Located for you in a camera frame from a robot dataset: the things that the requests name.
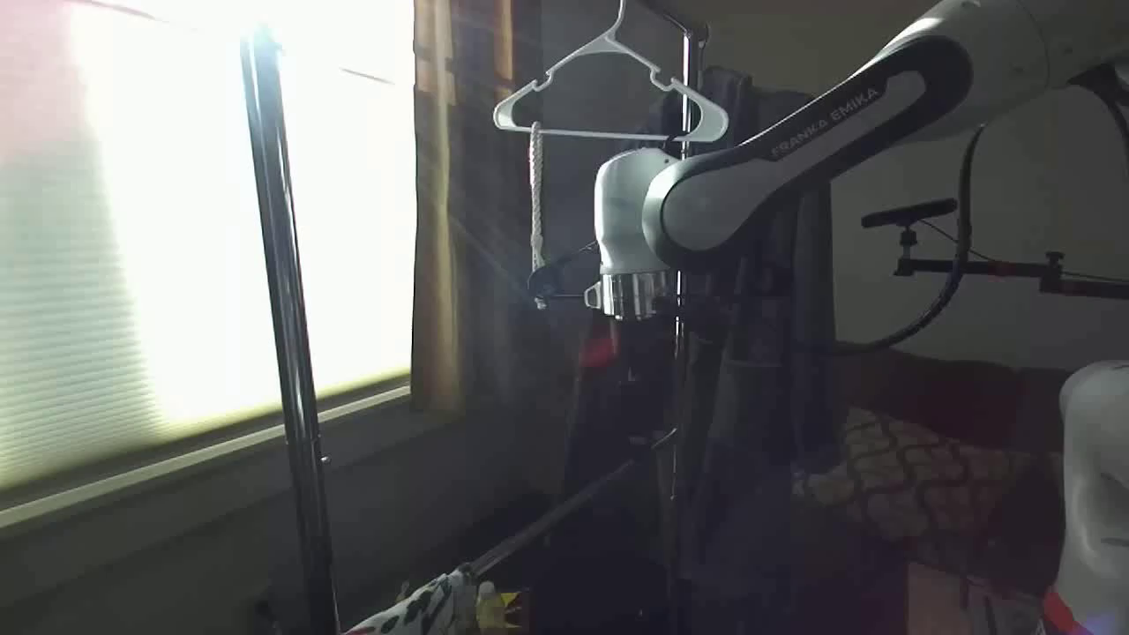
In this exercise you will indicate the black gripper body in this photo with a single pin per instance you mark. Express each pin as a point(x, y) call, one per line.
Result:
point(643, 352)

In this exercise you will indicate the black clothes hanger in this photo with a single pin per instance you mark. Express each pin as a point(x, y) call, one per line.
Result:
point(561, 274)

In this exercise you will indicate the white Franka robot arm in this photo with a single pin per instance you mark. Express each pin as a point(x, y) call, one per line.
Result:
point(814, 130)

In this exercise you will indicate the thin rack crossbar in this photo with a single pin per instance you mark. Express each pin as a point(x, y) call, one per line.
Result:
point(565, 506)

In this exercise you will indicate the chrome rack upright pole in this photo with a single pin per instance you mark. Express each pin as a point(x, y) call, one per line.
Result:
point(685, 71)

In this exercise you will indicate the white plastic clothes hanger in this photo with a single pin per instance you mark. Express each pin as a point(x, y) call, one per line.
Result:
point(606, 46)

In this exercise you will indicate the black rack upright pole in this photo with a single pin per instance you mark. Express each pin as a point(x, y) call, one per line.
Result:
point(287, 353)

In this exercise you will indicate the dark fleece bathrobe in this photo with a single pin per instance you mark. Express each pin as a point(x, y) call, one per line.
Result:
point(779, 353)

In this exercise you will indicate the tan window curtain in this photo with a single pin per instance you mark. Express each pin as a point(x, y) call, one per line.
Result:
point(438, 233)

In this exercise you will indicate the yellow fabric item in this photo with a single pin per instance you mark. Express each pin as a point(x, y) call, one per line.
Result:
point(504, 609)

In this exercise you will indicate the patterned brown throw pillow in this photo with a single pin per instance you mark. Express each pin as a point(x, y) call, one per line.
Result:
point(920, 479)

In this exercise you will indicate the dark brown couch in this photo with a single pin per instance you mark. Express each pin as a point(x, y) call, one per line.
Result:
point(975, 388)

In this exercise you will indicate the black and white patterned cloth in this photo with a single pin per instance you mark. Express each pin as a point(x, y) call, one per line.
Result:
point(426, 601)

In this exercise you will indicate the white window blind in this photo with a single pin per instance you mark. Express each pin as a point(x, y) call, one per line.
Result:
point(200, 213)

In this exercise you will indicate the black camera on mount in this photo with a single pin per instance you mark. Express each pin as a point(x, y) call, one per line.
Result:
point(908, 213)

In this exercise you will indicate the rack hanging rail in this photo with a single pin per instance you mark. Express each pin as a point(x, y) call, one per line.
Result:
point(676, 14)

